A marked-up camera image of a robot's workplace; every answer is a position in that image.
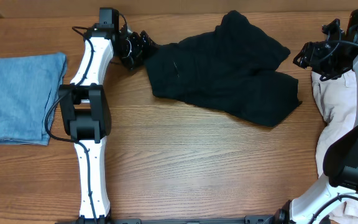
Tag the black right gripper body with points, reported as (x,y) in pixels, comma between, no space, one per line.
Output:
(332,65)

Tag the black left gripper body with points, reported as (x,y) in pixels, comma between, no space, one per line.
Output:
(133,46)

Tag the black shorts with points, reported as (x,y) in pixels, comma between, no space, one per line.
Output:
(231,69)

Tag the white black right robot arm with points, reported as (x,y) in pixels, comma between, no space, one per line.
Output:
(339,180)

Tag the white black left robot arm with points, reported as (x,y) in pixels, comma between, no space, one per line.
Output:
(84,106)

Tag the light pink garment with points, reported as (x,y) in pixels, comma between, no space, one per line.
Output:
(337,103)

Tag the folded blue denim cloth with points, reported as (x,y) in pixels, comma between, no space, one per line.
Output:
(28,88)

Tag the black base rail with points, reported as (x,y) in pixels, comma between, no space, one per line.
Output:
(249,219)

